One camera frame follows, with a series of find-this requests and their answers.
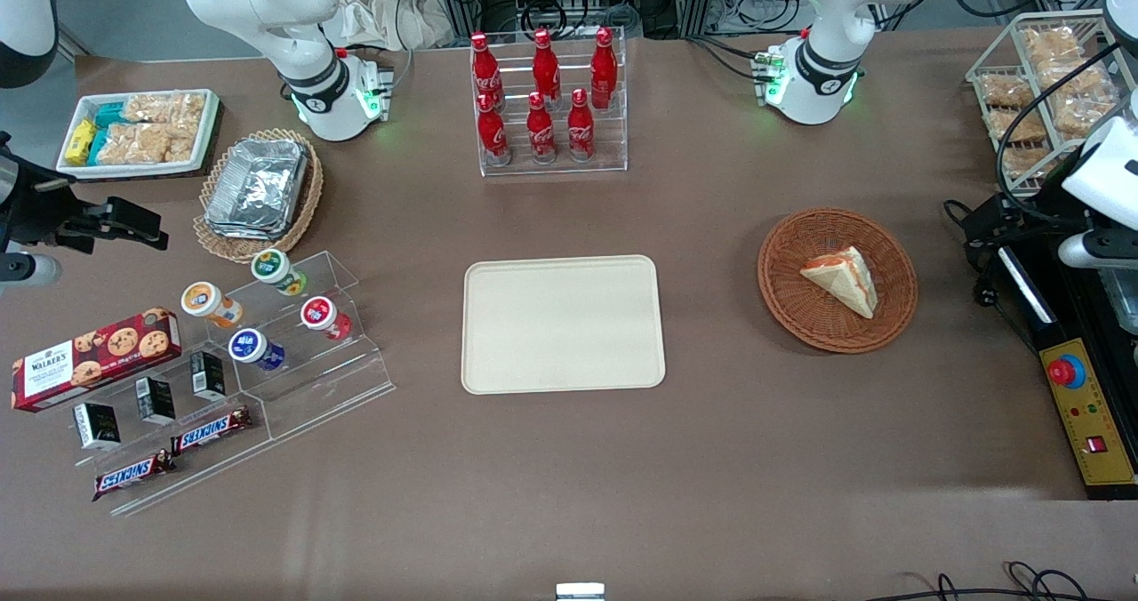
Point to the yellow emergency stop control box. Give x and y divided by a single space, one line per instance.
1089 414

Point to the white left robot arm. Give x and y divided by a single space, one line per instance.
822 68

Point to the teal snack packet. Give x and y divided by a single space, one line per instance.
98 146
108 116

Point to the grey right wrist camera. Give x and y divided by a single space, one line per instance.
31 269

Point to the brown round wicker basket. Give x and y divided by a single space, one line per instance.
800 308

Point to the light oval wicker basket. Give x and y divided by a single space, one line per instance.
307 201

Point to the white plastic bag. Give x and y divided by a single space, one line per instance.
373 10

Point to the yellow snack packet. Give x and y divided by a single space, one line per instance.
80 141

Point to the orange lid yogurt cup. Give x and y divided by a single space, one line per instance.
203 300

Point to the clear fried snack bag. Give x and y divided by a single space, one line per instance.
1052 45
1027 162
1080 114
1006 90
1018 125
1071 76

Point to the clear acrylic bottle rack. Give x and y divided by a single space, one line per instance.
613 139

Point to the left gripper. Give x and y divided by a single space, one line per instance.
1038 203

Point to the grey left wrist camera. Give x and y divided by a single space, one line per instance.
1098 251

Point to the clear rice cracker bag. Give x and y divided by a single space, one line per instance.
142 146
169 110

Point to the red Walkers cookie box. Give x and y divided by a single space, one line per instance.
98 359

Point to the triangular sandwich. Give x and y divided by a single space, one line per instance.
845 279

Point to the green lid yogurt cup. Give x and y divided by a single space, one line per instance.
271 268

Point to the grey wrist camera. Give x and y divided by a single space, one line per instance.
1098 251
31 269

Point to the red cola bottle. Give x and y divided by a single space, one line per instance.
540 132
546 68
492 134
604 69
580 130
485 72

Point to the small black carton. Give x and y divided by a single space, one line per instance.
96 426
209 376
156 400

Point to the red lid yogurt cup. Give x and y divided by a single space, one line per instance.
318 313

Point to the white rectangular snack tray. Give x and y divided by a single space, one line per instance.
212 125

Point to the beige rectangular tray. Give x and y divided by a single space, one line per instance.
560 325

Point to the blue lid yogurt cup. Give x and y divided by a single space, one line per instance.
249 346

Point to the clear acrylic stepped display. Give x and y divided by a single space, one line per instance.
329 388

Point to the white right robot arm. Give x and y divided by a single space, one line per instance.
313 94

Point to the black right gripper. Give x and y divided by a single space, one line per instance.
40 212

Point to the Snickers chocolate bar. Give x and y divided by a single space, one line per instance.
212 430
133 476

